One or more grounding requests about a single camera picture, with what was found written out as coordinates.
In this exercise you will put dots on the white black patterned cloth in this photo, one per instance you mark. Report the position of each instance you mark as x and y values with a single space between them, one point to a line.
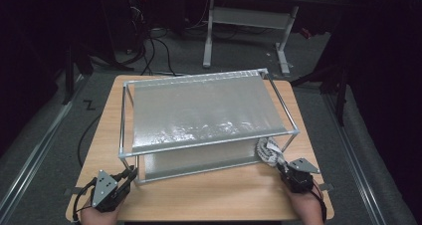
268 150

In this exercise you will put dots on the person's right hand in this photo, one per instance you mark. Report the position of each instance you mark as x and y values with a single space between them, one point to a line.
307 208

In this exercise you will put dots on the white-framed wooden desk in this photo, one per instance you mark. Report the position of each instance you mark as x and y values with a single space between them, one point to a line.
250 17

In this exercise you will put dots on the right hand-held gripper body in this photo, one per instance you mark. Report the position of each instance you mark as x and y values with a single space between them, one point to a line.
300 177

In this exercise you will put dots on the small red object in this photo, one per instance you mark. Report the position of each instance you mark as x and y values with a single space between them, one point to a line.
305 32

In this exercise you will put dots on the grey two-tier shelf rack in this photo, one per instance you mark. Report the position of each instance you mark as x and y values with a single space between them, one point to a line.
205 112

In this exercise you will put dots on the dark equipment with red light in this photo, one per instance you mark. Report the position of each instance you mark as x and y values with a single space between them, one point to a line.
137 19

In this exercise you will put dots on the black stand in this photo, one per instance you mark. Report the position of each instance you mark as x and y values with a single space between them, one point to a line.
69 79
341 99

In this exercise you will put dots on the person's left hand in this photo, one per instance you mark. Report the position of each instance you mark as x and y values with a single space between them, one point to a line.
99 216

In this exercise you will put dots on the grey tape piece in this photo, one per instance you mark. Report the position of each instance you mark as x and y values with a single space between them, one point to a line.
327 187
71 190

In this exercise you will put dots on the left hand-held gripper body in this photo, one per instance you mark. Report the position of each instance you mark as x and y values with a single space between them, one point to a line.
104 190

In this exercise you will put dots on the metal floor rail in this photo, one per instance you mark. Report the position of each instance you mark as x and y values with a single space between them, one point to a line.
23 180
364 186

